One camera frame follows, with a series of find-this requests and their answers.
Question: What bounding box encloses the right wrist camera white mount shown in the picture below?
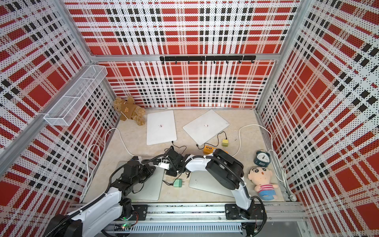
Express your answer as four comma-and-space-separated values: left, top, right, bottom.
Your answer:
158, 162, 170, 170

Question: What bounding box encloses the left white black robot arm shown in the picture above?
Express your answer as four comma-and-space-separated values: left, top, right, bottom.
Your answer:
43, 157, 156, 237

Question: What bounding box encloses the cartoon boy plush doll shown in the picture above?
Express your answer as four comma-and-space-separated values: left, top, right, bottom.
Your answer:
248, 166, 279, 201

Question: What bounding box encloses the yellow charger adapter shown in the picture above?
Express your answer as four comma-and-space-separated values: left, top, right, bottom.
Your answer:
222, 139, 229, 147

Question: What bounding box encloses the black hook rail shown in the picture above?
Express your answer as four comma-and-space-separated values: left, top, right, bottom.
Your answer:
159, 55, 257, 63

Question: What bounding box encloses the black cable of yellow charger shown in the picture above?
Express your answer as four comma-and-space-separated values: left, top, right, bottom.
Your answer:
196, 131, 228, 150

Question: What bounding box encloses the white laptop back right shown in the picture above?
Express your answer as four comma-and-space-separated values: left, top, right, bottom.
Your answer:
183, 110, 230, 145

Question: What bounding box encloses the white cable right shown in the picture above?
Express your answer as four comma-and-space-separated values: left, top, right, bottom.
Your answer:
232, 123, 297, 202

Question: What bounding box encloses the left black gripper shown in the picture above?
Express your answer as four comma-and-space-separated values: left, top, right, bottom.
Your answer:
132, 163, 157, 185

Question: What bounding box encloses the green charger adapter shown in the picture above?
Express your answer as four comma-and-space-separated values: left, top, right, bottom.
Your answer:
173, 179, 183, 188

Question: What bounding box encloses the orange power strip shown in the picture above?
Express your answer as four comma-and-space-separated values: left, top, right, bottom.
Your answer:
203, 145, 215, 155

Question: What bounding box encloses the white laptop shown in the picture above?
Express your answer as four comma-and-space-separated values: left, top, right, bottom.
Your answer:
147, 111, 177, 145
183, 110, 230, 145

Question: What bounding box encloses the white laptop back left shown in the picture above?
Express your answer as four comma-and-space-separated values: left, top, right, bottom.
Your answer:
147, 111, 177, 145

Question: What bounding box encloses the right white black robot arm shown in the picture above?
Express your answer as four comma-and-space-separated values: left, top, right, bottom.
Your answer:
162, 147, 267, 223

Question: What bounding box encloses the black cable of teal charger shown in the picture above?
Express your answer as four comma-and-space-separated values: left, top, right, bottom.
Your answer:
171, 141, 188, 155

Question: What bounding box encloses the silver laptop front left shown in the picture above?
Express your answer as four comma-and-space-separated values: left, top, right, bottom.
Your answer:
127, 166, 165, 201

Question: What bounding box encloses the brown teddy bear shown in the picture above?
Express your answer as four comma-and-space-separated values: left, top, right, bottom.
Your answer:
113, 96, 146, 126

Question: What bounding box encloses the silver apple laptop front right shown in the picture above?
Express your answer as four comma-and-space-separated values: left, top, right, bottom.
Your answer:
189, 171, 233, 197

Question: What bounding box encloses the white wire mesh shelf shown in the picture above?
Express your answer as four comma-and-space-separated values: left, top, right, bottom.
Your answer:
44, 65, 107, 126

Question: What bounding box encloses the teal alarm clock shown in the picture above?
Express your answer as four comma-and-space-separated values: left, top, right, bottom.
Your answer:
254, 150, 271, 167

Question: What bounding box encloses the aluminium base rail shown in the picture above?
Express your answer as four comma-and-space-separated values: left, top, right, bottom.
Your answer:
63, 202, 310, 237

